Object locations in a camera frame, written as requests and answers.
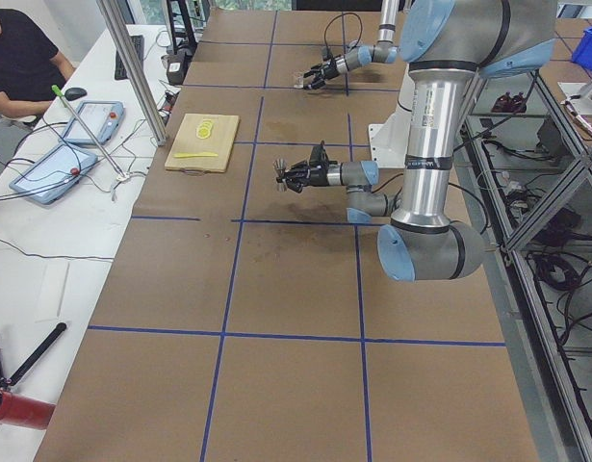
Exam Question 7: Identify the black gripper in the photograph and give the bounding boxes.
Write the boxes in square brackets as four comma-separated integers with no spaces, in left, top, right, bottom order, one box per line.
[282,163,329,193]
[303,60,338,90]

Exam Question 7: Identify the steel double jigger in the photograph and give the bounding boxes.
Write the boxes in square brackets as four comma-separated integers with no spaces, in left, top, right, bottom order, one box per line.
[273,159,287,192]

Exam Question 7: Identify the small glass measuring cup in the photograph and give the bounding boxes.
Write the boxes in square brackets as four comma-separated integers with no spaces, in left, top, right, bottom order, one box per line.
[293,71,305,90]

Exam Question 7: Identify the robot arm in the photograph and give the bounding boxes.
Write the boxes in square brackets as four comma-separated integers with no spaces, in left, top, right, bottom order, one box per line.
[274,1,557,282]
[298,0,412,90]

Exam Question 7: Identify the yellow plastic knife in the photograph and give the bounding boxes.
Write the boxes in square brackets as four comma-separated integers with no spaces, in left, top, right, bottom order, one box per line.
[173,151,219,159]

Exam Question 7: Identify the front lemon slice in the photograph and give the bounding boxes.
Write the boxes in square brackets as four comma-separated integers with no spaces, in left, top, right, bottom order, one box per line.
[195,131,211,140]

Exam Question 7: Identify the bamboo cutting board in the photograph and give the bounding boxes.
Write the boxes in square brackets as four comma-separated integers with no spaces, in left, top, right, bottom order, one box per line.
[165,114,240,173]

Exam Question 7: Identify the black keyboard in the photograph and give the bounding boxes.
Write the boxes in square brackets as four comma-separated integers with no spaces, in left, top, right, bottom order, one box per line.
[114,34,145,81]

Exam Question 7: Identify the far teach pendant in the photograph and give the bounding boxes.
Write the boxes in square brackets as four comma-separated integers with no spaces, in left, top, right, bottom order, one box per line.
[63,101,125,146]

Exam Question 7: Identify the teach pendant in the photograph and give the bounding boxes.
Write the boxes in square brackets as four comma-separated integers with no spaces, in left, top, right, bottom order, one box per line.
[10,143,98,205]
[63,101,125,146]

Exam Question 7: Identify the black computer mouse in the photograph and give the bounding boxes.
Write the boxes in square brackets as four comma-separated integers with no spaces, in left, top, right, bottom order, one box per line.
[64,87,88,101]

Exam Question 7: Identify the near teach pendant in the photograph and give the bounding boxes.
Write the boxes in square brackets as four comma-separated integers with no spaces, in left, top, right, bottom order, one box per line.
[10,143,98,205]

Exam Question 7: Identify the blue plastic bin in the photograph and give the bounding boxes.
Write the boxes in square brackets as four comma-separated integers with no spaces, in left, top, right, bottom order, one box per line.
[571,26,592,71]

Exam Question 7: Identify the black bar tool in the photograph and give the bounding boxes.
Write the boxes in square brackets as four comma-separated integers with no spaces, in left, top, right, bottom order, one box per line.
[7,322,67,387]

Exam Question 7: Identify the seated man black shirt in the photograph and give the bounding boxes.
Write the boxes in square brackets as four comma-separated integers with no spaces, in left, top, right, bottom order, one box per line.
[0,9,75,118]

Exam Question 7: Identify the red cylinder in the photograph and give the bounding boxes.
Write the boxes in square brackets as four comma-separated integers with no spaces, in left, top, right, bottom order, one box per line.
[0,389,55,430]

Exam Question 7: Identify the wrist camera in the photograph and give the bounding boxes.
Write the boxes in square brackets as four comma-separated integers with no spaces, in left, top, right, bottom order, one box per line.
[309,141,329,167]
[322,46,332,61]

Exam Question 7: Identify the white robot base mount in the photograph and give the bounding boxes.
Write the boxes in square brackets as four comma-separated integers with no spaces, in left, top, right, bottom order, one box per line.
[369,69,415,168]

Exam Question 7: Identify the aluminium frame post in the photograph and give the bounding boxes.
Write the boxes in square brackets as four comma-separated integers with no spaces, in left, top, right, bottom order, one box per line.
[96,0,167,146]

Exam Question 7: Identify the green handled metal rod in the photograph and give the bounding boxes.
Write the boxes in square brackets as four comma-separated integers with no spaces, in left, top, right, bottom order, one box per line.
[51,85,130,182]

